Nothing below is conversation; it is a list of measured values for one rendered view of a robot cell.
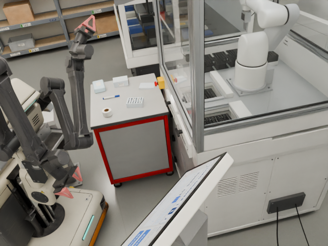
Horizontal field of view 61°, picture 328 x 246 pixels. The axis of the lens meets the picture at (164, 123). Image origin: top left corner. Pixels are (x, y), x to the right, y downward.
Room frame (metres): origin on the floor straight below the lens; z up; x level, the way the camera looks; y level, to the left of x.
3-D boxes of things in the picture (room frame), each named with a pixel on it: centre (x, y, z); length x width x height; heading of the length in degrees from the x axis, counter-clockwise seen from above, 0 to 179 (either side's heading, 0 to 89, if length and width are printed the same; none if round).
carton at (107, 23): (5.37, 0.88, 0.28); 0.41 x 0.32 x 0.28; 105
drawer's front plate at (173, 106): (1.56, -0.07, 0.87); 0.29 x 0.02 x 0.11; 8
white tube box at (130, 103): (1.80, 0.20, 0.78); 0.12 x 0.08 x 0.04; 82
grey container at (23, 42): (4.97, 2.36, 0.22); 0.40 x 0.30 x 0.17; 105
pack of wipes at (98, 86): (2.11, 0.52, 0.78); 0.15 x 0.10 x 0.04; 14
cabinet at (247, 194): (1.57, -0.55, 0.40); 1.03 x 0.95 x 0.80; 8
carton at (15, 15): (5.01, 2.22, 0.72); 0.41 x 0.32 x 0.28; 105
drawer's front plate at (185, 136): (1.25, -0.11, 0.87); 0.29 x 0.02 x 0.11; 8
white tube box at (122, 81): (2.14, 0.33, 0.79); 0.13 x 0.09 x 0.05; 97
